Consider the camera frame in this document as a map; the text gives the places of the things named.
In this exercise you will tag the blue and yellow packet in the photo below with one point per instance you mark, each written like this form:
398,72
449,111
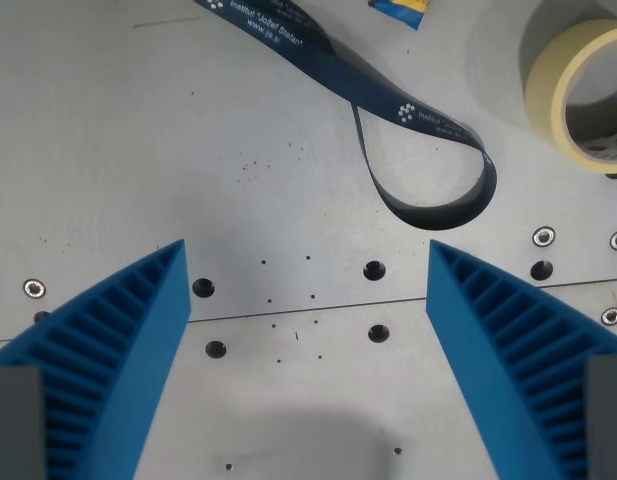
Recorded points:
405,10

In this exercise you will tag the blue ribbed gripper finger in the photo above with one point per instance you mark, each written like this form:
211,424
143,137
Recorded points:
483,350
133,360

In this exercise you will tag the beige masking tape roll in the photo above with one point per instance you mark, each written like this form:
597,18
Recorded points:
553,85

